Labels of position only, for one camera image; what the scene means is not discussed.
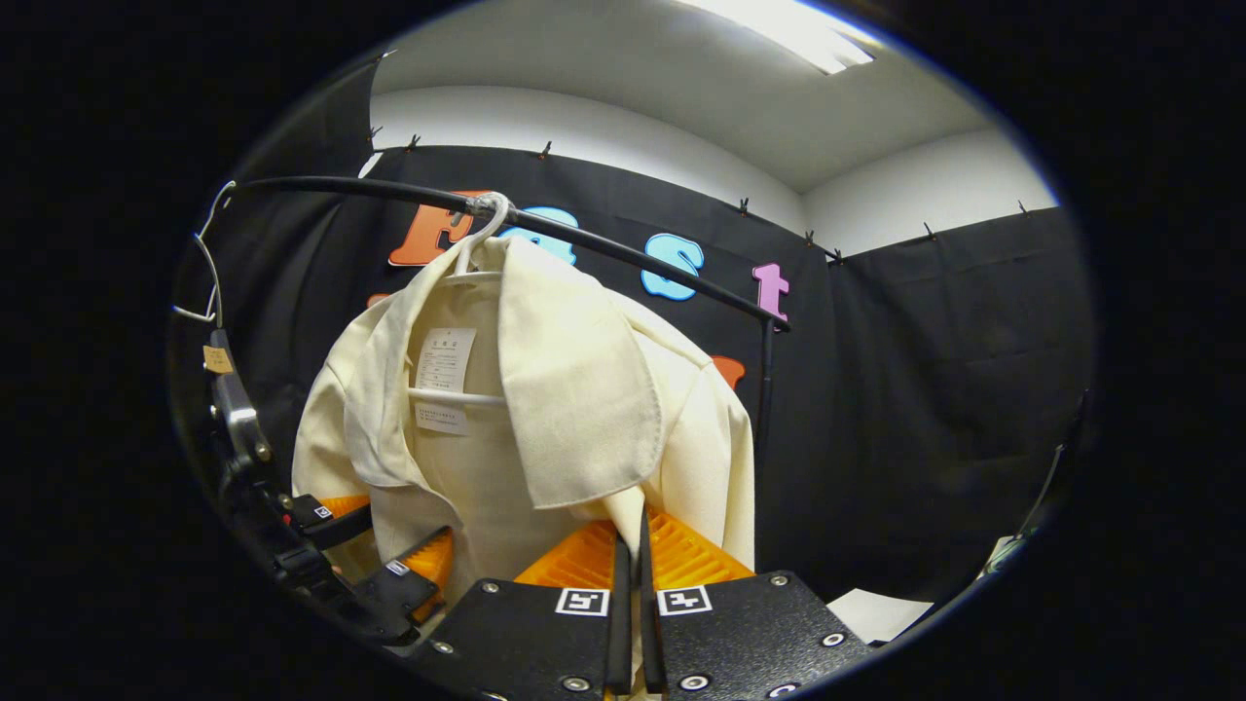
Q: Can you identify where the black backdrop cloth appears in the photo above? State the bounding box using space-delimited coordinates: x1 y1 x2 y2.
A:
170 58 1096 624

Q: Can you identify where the dark upright stand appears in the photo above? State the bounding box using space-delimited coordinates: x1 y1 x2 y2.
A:
1022 389 1091 546

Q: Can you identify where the cream collared shirt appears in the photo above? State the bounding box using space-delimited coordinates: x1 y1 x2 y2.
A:
290 237 757 624

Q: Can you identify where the ceiling light panel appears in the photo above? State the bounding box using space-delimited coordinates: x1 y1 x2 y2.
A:
672 0 882 76

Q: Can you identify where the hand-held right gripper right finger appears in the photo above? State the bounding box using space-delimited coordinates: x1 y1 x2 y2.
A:
638 508 872 700

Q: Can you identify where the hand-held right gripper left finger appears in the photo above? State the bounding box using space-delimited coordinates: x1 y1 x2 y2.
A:
404 516 634 701

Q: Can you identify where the white plastic hanger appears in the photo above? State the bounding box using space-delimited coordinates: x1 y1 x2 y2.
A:
407 192 514 406
173 180 238 327

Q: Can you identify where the black clothes rack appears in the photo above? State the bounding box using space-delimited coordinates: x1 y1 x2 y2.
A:
234 175 791 468

